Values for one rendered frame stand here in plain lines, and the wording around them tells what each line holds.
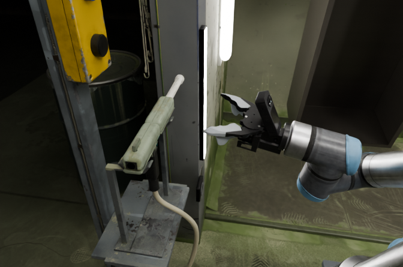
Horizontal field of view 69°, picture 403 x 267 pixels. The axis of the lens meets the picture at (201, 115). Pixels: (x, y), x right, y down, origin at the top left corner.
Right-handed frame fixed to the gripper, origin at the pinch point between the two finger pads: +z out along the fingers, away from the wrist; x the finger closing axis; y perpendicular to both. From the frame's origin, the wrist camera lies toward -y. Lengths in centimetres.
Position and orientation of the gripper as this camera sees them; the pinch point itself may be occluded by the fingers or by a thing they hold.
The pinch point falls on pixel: (211, 108)
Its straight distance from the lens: 75.7
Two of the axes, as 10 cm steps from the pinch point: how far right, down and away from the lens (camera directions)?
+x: 3.4, -6.5, 6.8
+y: -0.5, 7.1, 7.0
